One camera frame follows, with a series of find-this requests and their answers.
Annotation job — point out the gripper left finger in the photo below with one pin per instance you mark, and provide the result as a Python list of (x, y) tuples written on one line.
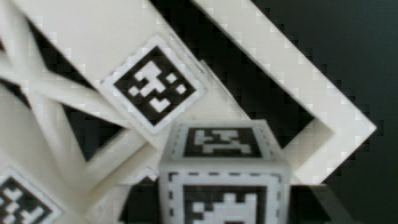
[(129, 206)]

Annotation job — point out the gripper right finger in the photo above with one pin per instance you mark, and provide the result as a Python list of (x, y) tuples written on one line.
[(314, 206)]

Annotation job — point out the small tagged cube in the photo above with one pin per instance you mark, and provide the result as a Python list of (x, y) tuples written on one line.
[(224, 174)]

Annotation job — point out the long chair side piece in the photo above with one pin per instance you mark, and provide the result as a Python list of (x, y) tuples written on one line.
[(76, 40), (62, 188)]

